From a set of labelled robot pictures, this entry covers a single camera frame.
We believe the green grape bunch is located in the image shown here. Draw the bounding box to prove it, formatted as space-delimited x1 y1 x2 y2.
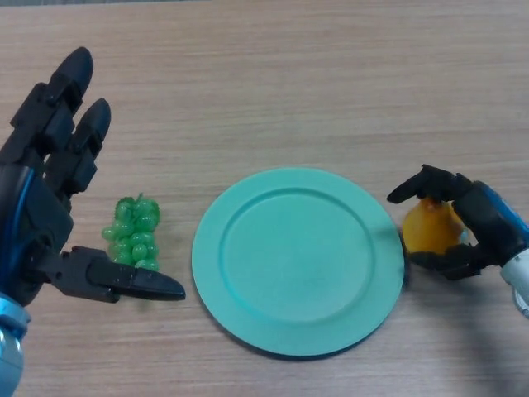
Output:
101 192 161 274

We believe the green round plate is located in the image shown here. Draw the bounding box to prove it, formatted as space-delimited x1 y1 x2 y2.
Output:
192 166 406 358

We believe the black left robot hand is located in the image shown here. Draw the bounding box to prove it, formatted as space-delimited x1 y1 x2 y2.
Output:
0 46 187 307

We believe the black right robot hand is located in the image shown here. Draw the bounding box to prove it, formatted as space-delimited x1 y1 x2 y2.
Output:
386 164 529 281

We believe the yellow pear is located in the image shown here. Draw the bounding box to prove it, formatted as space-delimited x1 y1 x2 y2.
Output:
401 197 471 254

